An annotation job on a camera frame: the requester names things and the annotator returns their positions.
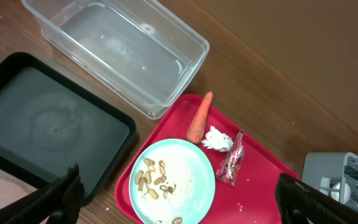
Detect red plastic tray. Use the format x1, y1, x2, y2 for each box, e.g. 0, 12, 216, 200
114, 94, 298, 224

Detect crumpled white tissue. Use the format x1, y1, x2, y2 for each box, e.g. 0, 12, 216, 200
201, 126, 233, 152

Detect orange carrot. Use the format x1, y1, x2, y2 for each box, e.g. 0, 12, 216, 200
186, 91, 213, 144

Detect light blue plate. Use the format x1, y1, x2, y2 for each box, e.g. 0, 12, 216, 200
129, 139, 216, 224

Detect clear plastic bin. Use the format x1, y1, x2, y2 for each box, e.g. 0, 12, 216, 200
22, 0, 209, 119

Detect red snack wrapper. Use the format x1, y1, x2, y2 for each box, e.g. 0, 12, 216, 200
215, 129, 245, 187

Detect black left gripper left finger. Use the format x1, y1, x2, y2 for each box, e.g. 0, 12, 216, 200
0, 164, 85, 224

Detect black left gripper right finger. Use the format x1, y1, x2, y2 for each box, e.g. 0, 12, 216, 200
275, 173, 358, 224

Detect grey dishwasher rack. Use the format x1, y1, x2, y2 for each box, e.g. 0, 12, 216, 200
301, 152, 358, 212

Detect black tray bin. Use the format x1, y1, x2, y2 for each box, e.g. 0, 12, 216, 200
0, 52, 136, 204

